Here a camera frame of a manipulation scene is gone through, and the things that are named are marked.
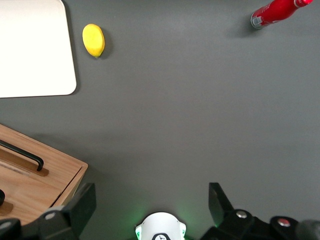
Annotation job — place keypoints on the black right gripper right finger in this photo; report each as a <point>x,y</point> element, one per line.
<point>217,202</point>

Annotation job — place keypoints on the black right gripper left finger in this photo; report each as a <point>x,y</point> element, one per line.
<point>85,197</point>

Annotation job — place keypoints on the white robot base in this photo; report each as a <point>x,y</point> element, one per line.
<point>160,225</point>

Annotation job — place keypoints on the wooden drawer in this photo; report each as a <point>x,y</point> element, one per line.
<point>55,157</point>

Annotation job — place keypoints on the white plastic tray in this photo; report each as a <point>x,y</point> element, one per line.
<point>32,50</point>

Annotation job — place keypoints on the yellow lemon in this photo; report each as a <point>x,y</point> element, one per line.
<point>93,40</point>

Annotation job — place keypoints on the red bottle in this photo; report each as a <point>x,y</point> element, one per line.
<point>275,11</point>

